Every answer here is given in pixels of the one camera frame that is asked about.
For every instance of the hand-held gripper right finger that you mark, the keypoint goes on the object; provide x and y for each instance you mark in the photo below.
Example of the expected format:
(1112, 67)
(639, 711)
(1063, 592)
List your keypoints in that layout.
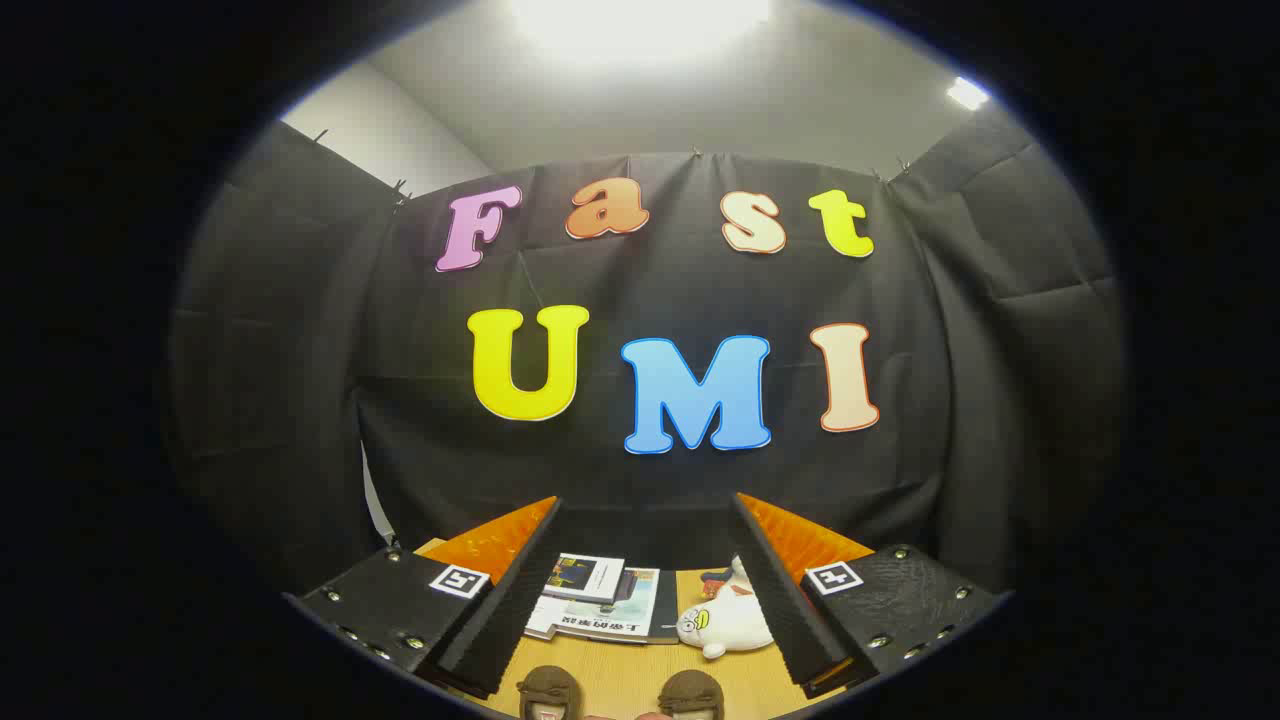
(785, 600)

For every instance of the white plush duck toy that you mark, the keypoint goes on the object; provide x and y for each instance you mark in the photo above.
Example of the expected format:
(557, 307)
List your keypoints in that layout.
(730, 625)

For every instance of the penguin plush toy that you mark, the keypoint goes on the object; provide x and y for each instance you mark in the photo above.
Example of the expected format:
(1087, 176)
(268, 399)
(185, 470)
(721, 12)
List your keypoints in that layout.
(722, 580)

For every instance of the white book with blue picture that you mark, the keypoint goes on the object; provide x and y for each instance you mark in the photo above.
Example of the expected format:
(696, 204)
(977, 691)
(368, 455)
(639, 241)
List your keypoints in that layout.
(585, 578)

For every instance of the pale blue cover book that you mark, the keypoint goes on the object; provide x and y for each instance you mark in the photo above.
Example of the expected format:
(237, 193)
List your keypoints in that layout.
(615, 615)

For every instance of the brown fuzzy shoe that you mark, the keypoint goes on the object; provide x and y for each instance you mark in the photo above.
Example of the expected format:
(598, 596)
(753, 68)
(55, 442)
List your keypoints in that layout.
(690, 690)
(548, 685)

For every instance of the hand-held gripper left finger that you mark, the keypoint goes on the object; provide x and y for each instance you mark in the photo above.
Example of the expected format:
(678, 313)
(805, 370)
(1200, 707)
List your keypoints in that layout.
(500, 610)

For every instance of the large ceiling light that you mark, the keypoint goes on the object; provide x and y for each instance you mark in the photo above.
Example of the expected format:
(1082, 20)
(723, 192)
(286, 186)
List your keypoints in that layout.
(640, 20)

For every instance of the small ceiling light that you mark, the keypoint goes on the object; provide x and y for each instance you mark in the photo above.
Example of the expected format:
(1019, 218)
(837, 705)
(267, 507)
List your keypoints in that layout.
(967, 93)

